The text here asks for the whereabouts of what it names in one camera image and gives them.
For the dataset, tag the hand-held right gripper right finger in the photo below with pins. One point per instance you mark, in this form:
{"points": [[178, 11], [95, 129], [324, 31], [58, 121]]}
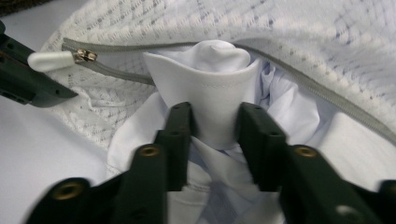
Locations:
{"points": [[261, 143]]}

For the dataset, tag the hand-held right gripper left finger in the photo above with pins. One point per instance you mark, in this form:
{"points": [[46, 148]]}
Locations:
{"points": [[177, 140]]}

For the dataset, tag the white shirt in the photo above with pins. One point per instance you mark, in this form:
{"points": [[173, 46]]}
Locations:
{"points": [[211, 84]]}

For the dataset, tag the white cloth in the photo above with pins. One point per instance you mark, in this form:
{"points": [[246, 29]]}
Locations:
{"points": [[280, 28]]}

